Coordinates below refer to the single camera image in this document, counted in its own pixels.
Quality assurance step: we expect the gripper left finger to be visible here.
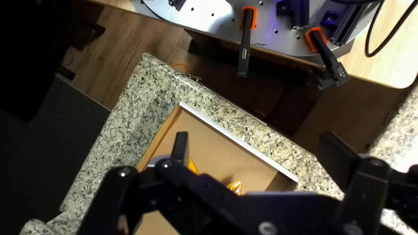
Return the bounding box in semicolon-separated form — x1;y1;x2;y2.
78;132;246;235

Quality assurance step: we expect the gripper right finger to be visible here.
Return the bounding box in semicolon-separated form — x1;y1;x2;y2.
318;132;418;235

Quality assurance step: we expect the brown cardboard box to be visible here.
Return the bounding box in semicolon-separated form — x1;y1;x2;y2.
118;102;299;235

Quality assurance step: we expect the yellow packet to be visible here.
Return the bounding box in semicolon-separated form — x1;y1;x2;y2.
226;180;243;196
188;157;200;175

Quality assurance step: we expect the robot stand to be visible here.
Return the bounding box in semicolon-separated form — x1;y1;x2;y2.
88;0;418;154

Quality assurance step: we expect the dark floor mat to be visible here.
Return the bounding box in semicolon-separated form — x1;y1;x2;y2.
0;73;112;235

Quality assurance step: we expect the black and orange clamp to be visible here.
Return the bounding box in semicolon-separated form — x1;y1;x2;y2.
304;27;351;90
237;6;258;78

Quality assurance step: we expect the orange cable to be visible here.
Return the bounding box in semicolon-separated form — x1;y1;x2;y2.
170;63;195;76

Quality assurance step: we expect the black cable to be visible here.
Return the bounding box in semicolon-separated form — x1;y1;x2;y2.
364;0;418;58

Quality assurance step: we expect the black aluminium rail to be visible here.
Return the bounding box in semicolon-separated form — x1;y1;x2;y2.
329;3;371;46

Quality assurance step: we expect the purple bracket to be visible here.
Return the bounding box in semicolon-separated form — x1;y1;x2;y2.
320;10;344;28
276;0;311;30

